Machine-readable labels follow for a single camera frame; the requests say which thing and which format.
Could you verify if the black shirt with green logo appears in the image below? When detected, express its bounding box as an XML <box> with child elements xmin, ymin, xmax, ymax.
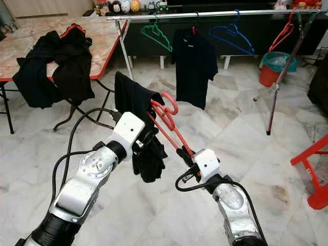
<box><xmin>113</xmin><ymin>70</ymin><xmax>169</xmax><ymax>184</ymax></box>

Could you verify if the red plastic hanger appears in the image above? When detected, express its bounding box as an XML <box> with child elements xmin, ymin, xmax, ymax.
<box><xmin>148</xmin><ymin>91</ymin><xmax>196</xmax><ymax>160</ymax></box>
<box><xmin>269</xmin><ymin>10</ymin><xmax>297</xmax><ymax>52</ymax></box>

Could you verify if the green plastic hanger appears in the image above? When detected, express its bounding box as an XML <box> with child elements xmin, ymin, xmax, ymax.
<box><xmin>139</xmin><ymin>16</ymin><xmax>174</xmax><ymax>53</ymax></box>

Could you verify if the red hanger with dark hook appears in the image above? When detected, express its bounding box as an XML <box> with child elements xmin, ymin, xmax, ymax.
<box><xmin>190</xmin><ymin>12</ymin><xmax>199</xmax><ymax>34</ymax></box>

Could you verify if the blue plastic hanger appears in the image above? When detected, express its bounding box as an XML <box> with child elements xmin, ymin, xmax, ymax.
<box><xmin>208</xmin><ymin>9</ymin><xmax>257</xmax><ymax>56</ymax></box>

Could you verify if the navy polo shirt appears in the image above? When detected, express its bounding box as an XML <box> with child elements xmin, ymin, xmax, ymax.
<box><xmin>171</xmin><ymin>26</ymin><xmax>220</xmax><ymax>111</ymax></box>

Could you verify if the black TV cabinet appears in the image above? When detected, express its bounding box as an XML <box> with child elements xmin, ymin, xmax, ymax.
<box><xmin>115</xmin><ymin>8</ymin><xmax>328</xmax><ymax>58</ymax></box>

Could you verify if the black shirt with red collar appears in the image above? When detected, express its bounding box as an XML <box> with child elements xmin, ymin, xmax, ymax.
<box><xmin>51</xmin><ymin>24</ymin><xmax>96</xmax><ymax>106</ymax></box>

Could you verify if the orange waste bin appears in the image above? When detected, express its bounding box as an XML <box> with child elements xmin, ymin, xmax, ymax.
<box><xmin>258</xmin><ymin>64</ymin><xmax>295</xmax><ymax>88</ymax></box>

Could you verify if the silver metal clothes rack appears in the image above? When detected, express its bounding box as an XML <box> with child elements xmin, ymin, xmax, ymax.
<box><xmin>106</xmin><ymin>7</ymin><xmax>328</xmax><ymax>137</ymax></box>

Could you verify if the red plastic stool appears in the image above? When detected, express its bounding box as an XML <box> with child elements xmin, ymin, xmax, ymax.
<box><xmin>290</xmin><ymin>134</ymin><xmax>328</xmax><ymax>211</ymax></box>

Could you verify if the teal bin liner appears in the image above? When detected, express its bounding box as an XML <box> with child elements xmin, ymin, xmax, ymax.
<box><xmin>260</xmin><ymin>51</ymin><xmax>298</xmax><ymax>73</ymax></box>

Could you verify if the plain black shirt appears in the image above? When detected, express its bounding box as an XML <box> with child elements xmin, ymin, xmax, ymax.
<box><xmin>12</xmin><ymin>30</ymin><xmax>63</xmax><ymax>110</ymax></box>

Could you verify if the marble top folding table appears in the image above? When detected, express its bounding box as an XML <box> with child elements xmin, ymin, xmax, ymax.
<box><xmin>0</xmin><ymin>18</ymin><xmax>130</xmax><ymax>135</ymax></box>

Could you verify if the light wood sideboard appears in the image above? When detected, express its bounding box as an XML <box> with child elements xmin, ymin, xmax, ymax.
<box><xmin>5</xmin><ymin>0</ymin><xmax>99</xmax><ymax>19</ymax></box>

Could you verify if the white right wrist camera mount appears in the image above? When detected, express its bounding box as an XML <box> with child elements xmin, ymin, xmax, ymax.
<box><xmin>193</xmin><ymin>148</ymin><xmax>221</xmax><ymax>181</ymax></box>

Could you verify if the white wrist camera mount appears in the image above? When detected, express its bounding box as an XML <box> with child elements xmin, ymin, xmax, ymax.
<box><xmin>193</xmin><ymin>148</ymin><xmax>221</xmax><ymax>181</ymax></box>
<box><xmin>111</xmin><ymin>112</ymin><xmax>147</xmax><ymax>162</ymax></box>

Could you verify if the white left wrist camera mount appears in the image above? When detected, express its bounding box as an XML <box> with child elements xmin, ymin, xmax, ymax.
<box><xmin>111</xmin><ymin>112</ymin><xmax>147</xmax><ymax>162</ymax></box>

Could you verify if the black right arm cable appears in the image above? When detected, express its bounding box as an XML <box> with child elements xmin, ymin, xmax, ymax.
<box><xmin>175</xmin><ymin>171</ymin><xmax>268</xmax><ymax>242</ymax></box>

